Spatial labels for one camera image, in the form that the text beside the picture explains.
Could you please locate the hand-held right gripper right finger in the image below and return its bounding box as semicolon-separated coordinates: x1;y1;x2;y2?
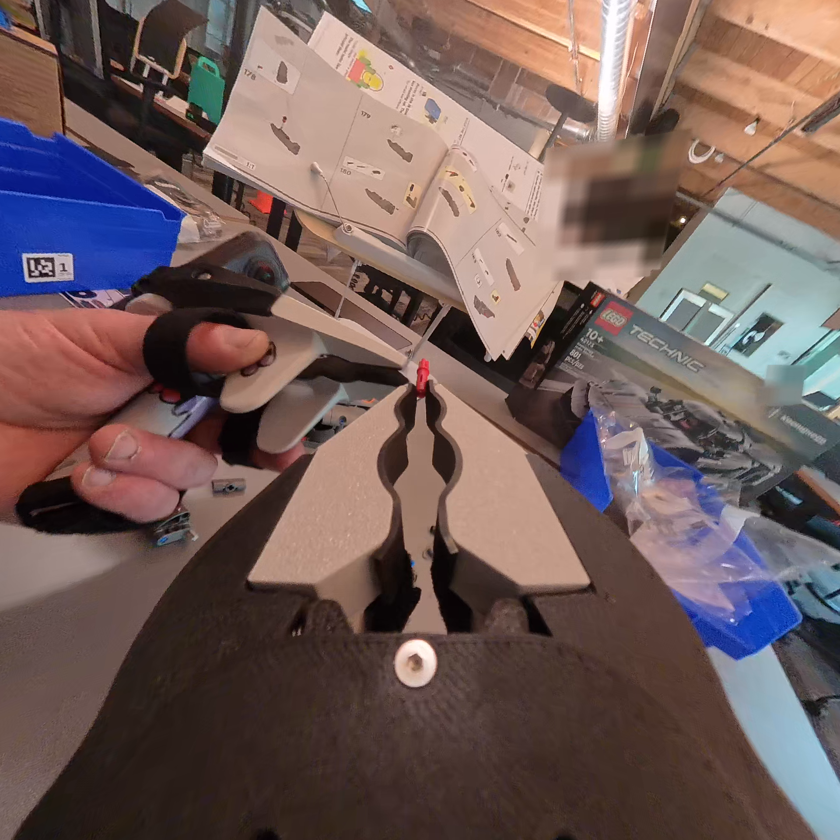
423;381;590;634

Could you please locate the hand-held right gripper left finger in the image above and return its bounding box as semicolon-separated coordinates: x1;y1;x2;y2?
248;384;422;634

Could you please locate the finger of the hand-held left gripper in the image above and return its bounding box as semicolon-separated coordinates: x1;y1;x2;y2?
297;357;410;395
272;295;411;370

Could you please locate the dark grey lego wedge panel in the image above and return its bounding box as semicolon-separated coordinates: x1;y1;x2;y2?
154;508;198;546

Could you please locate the blue plastic storage bin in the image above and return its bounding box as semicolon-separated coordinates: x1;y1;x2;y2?
0;117;186;298
560;409;804;662

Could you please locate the lego sticker sheet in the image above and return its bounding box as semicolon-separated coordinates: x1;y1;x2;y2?
58;287;133;311

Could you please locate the lego instruction booklet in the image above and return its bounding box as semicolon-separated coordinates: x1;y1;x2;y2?
202;5;567;361

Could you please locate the black lego set box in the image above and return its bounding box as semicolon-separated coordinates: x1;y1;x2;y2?
504;281;840;508

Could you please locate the person's left hand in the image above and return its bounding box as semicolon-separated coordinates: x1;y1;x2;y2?
0;307;309;525

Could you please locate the white book stand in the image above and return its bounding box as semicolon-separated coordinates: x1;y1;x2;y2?
294;209;475;370

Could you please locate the green plastic case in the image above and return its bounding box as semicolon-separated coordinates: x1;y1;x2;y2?
186;55;228;126

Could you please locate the brown cardboard box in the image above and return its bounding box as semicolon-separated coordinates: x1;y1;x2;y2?
0;28;67;139

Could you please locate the silver ventilation duct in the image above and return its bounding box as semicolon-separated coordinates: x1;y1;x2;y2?
592;0;635;143

